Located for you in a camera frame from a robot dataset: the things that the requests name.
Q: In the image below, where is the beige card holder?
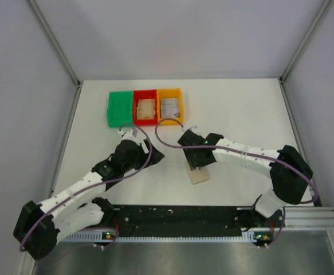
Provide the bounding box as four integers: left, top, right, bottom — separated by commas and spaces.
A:
185, 162, 210, 185

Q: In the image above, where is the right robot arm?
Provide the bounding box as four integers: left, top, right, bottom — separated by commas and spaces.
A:
178, 129, 313, 218

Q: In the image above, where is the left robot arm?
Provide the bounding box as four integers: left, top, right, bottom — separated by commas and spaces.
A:
13, 139, 165, 260

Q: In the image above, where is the beige card holders stack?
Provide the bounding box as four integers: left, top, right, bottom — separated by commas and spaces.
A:
136, 99, 155, 120

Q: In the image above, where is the stack of cards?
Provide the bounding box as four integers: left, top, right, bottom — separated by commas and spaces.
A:
160, 97, 181, 119

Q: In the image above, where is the green plastic bin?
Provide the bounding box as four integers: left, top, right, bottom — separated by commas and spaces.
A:
107, 91, 133, 128

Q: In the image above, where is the red plastic bin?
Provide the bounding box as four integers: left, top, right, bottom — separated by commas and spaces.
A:
132, 89, 158, 126

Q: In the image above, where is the yellow plastic bin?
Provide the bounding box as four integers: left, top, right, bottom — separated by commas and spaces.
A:
157, 88, 183, 123

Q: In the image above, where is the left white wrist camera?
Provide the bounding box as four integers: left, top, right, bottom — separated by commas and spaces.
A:
118, 128, 139, 144

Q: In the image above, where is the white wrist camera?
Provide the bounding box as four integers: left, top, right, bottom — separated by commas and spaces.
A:
181, 125, 198, 132
118, 128, 139, 144

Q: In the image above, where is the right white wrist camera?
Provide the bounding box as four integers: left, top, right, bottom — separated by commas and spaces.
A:
181, 125, 198, 132

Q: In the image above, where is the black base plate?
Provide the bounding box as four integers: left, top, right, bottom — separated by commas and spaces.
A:
100, 205, 282, 238

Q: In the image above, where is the white slotted cable duct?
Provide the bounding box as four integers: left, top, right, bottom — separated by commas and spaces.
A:
62, 230, 269, 245

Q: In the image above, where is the right aluminium corner post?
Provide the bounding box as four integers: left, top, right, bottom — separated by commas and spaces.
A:
279, 0, 334, 85

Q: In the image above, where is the aluminium corner post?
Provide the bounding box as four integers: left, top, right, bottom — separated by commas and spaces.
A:
25, 0, 81, 88
279, 0, 334, 85

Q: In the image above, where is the left aluminium corner post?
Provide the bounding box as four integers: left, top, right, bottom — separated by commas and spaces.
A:
25, 0, 81, 88

